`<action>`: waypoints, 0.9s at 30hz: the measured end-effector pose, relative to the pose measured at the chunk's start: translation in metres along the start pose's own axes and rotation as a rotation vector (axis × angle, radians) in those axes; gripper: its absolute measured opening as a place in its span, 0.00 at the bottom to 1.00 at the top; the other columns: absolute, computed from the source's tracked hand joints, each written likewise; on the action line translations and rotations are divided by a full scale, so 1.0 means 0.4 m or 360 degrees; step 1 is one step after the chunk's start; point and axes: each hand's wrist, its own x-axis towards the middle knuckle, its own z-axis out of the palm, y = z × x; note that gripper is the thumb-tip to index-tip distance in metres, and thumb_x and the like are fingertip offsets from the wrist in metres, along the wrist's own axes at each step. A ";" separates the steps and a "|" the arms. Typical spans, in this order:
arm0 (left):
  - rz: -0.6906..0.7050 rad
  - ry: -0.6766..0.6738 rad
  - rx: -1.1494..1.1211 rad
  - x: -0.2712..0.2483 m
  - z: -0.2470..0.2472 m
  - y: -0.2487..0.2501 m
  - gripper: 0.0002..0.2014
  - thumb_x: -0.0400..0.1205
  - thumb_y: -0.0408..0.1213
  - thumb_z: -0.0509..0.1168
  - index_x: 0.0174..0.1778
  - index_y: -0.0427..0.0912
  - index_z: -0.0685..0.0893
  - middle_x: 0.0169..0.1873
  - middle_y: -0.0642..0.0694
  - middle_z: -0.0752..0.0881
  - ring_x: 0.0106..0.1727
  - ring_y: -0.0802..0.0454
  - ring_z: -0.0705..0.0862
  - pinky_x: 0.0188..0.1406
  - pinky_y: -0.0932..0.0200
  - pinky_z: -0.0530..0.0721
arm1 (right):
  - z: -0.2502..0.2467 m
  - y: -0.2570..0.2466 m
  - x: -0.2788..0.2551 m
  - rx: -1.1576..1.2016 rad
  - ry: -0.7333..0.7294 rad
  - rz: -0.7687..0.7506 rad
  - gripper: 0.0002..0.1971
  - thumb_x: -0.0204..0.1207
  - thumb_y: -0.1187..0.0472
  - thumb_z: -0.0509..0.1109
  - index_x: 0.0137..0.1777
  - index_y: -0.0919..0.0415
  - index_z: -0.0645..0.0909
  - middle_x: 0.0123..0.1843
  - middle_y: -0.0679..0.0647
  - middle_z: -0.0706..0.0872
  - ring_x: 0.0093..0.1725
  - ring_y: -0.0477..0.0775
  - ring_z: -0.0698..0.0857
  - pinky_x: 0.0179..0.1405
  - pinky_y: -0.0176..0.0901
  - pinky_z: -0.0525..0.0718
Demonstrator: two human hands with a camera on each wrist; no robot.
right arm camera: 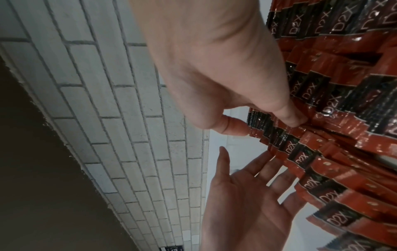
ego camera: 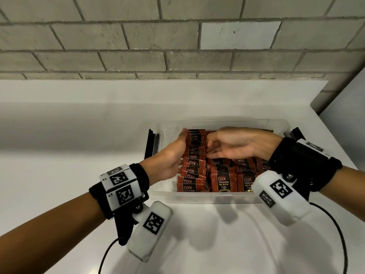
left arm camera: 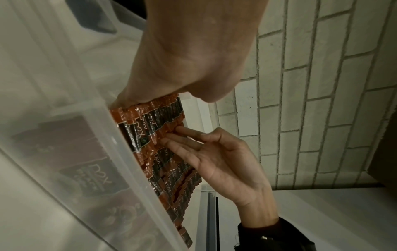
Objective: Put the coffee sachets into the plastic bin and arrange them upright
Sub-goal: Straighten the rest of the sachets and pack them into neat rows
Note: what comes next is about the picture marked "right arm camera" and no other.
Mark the dark sign plate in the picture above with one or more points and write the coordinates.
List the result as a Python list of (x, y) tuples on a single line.
[(171, 249)]

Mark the person's left hand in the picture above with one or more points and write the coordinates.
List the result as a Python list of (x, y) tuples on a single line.
[(242, 210)]

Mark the pile of red black sachets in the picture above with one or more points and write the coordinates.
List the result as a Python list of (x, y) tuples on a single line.
[(341, 103)]

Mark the person's right hand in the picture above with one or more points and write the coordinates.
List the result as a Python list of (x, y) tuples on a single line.
[(211, 61)]

